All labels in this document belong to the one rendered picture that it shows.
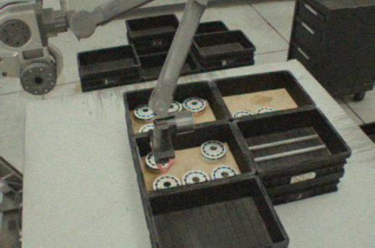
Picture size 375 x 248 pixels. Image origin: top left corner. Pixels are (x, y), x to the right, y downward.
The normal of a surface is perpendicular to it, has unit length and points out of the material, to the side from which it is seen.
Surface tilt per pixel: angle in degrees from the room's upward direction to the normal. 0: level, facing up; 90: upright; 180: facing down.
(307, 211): 0
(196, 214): 0
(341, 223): 0
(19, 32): 90
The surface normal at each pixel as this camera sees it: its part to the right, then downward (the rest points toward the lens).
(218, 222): 0.00, -0.79
